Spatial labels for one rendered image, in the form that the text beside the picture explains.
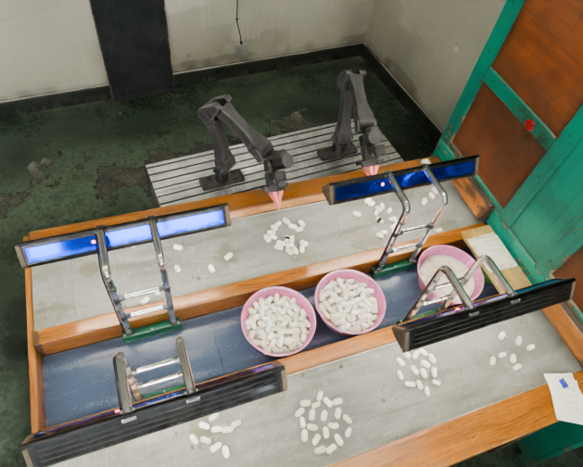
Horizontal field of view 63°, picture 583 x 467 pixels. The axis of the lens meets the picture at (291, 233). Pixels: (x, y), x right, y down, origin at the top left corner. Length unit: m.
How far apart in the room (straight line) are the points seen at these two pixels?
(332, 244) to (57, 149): 2.09
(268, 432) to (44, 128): 2.64
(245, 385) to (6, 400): 1.54
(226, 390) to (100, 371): 0.64
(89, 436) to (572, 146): 1.67
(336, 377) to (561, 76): 1.26
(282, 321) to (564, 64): 1.29
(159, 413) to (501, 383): 1.17
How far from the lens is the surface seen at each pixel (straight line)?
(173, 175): 2.22
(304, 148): 2.38
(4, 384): 2.62
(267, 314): 1.73
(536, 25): 1.98
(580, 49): 1.85
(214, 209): 1.52
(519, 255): 2.13
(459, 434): 1.72
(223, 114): 1.87
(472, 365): 1.86
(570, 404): 1.95
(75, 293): 1.85
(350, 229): 2.00
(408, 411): 1.70
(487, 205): 2.15
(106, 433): 1.26
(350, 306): 1.79
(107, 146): 3.38
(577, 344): 1.99
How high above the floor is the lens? 2.28
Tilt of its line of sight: 53 degrees down
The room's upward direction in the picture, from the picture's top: 11 degrees clockwise
